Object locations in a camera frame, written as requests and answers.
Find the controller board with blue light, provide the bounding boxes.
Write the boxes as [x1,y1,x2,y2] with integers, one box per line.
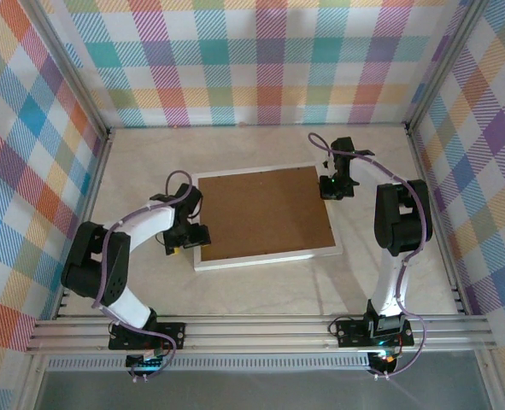
[125,353,168,384]

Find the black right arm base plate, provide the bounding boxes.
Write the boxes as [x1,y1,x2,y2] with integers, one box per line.
[335,318,415,349]

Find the brown backing board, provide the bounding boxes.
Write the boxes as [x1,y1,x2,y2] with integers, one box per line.
[197,166,338,262]

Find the white picture frame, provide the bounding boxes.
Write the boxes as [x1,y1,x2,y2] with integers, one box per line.
[191,163,344,273]

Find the controller board with orange part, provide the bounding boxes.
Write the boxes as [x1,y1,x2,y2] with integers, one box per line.
[367,348,402,379]

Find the grey slotted cable duct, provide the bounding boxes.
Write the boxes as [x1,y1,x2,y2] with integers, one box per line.
[45,356,372,373]

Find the aluminium corner post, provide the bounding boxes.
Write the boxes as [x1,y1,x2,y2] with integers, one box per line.
[403,0,490,133]
[19,0,112,138]

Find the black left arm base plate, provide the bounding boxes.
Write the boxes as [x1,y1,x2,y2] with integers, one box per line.
[108,322,187,352]

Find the long aluminium mounting rail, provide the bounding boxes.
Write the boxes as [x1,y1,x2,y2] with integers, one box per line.
[24,314,496,354]

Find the aluminium side rail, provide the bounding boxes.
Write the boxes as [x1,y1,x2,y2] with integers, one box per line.
[404,122,470,316]
[53,127,116,321]

